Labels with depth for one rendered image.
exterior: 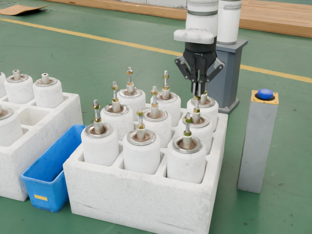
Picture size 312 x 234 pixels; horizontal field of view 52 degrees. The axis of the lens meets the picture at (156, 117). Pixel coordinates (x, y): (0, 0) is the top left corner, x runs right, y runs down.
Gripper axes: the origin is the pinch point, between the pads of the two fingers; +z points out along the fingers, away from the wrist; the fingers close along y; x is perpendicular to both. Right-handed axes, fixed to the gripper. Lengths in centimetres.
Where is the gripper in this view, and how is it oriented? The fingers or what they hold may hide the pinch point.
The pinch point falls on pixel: (198, 88)
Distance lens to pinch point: 84.6
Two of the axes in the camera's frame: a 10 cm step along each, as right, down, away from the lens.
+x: -4.0, 4.6, -7.9
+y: -9.2, -1.9, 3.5
